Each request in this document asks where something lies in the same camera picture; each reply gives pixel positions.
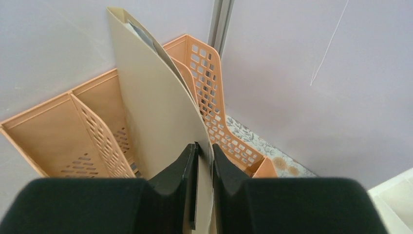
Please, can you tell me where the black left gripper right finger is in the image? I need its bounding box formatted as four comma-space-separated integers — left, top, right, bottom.
212, 144, 387, 234

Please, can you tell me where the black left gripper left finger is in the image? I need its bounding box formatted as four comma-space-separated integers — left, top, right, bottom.
0, 143, 199, 234

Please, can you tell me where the beige file folder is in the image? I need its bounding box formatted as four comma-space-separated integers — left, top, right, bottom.
107, 7, 216, 234

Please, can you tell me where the floral patterned table mat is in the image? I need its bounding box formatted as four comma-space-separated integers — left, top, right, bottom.
226, 116, 317, 177

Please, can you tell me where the white plastic drawer unit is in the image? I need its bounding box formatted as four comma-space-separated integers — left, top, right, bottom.
368, 168, 413, 234

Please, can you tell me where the orange plastic file organizer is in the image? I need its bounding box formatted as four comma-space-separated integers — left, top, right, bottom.
0, 34, 277, 178

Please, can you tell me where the left aluminium frame post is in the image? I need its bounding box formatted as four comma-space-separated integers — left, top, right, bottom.
208, 0, 234, 56

